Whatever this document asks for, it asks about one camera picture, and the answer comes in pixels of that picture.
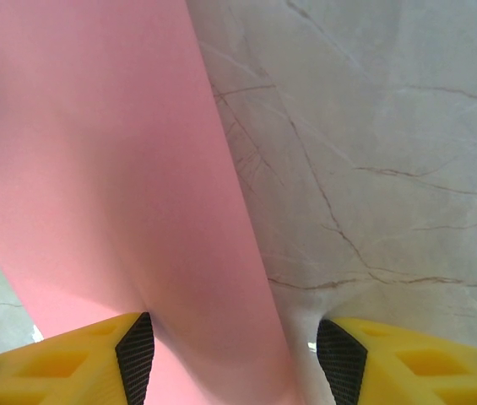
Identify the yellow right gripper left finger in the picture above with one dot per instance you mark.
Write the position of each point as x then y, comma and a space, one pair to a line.
65, 367

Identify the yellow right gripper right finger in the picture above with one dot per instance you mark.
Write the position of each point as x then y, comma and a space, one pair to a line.
424, 367

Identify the pink paper sheet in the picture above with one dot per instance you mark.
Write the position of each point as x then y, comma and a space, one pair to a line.
94, 147

